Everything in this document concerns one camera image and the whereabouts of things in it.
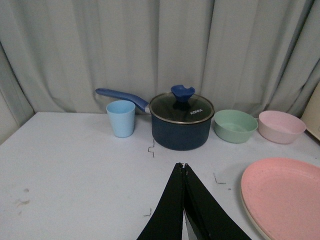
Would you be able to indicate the pink plastic bowl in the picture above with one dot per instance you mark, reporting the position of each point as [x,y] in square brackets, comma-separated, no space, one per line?
[280,127]

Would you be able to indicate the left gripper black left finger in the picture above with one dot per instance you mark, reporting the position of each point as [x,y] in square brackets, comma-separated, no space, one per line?
[166,223]

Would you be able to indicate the green plastic bowl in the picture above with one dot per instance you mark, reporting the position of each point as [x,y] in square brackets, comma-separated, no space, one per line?
[234,126]

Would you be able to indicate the cream two-slot toaster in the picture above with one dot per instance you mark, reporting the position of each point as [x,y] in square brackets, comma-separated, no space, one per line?
[311,114]

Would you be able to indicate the dark blue saucepan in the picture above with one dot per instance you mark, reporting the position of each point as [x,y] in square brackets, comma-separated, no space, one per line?
[174,136]

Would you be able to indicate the grey curtain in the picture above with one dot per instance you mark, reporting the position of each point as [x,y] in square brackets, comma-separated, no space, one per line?
[248,55]

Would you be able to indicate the pink plastic plate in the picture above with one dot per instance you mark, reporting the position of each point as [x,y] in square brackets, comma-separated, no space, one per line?
[281,196]

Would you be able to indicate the cream plastic plate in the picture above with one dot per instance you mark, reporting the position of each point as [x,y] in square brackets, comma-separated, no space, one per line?
[250,220]

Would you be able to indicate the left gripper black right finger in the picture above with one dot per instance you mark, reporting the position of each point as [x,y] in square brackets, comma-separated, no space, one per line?
[207,218]

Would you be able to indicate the glass pot lid blue knob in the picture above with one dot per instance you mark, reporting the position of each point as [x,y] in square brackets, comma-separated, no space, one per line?
[181,106]

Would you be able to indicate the light blue plastic cup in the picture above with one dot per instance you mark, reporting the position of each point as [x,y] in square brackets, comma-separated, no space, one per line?
[121,114]

